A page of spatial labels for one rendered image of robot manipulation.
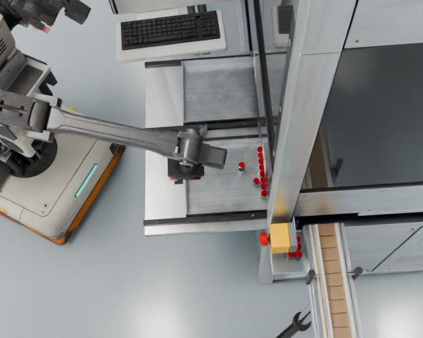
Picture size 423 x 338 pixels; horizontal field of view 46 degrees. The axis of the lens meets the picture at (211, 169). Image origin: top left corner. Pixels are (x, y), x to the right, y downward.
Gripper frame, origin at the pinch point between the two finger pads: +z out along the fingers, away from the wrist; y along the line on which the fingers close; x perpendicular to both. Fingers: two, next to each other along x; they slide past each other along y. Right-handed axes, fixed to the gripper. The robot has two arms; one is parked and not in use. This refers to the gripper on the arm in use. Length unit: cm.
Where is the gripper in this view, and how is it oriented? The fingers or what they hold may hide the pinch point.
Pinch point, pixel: (182, 178)
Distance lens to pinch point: 145.9
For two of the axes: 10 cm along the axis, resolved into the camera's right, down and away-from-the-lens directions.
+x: -0.5, -9.1, 4.1
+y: 9.9, 0.1, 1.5
